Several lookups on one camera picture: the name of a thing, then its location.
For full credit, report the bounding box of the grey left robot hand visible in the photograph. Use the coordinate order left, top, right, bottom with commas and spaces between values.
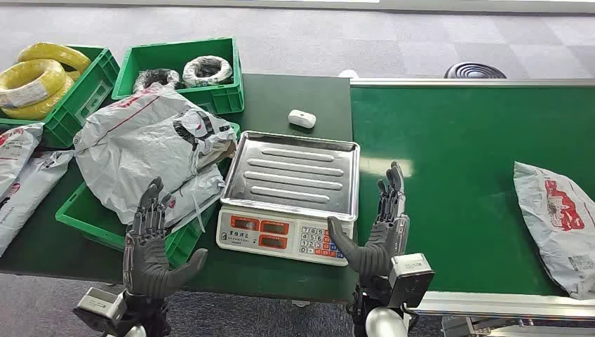
122, 176, 208, 300

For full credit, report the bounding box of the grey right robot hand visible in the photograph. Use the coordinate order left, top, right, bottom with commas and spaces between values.
327, 161, 411, 286

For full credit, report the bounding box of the grey mailer package red print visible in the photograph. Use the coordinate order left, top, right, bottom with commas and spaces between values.
513, 161, 595, 301

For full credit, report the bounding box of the white flat mailer package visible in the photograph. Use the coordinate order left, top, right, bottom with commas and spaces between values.
162, 164, 228, 234

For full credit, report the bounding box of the green conveyor belt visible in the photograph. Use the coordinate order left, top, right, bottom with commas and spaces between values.
349, 77, 595, 337

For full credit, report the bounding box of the white mailer package black print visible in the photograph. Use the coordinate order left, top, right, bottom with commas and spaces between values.
0, 149, 76, 258

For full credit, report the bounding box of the white mailer package red print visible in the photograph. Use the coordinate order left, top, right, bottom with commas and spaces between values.
0, 122, 46, 199

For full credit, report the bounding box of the green crate holding packages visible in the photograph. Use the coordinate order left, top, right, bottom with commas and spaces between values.
55, 121, 241, 269

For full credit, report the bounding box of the white scale with steel tray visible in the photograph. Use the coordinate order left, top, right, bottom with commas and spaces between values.
215, 130, 361, 267

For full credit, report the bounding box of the small white plastic case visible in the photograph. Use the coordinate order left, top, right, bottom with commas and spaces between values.
287, 109, 317, 130

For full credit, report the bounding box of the green crate holding yellow coils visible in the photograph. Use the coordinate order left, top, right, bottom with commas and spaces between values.
0, 44, 121, 150

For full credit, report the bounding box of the green crate holding dark coils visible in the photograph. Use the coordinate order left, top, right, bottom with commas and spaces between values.
112, 37, 246, 116

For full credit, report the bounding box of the black ribbed round base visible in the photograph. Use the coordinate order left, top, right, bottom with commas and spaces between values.
443, 62, 508, 80

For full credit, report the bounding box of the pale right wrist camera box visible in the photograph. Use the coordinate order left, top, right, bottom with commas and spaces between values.
387, 253, 436, 310

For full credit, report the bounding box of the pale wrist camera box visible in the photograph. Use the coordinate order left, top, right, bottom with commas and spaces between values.
73, 286, 127, 335
387, 253, 436, 310

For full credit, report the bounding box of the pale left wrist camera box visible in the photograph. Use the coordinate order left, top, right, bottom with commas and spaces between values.
73, 286, 127, 335

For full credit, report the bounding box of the black wrapped wire coil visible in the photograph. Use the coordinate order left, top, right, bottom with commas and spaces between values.
133, 68, 182, 94

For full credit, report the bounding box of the white wrapped wire coil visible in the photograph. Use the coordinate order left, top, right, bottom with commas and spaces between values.
182, 55, 234, 88

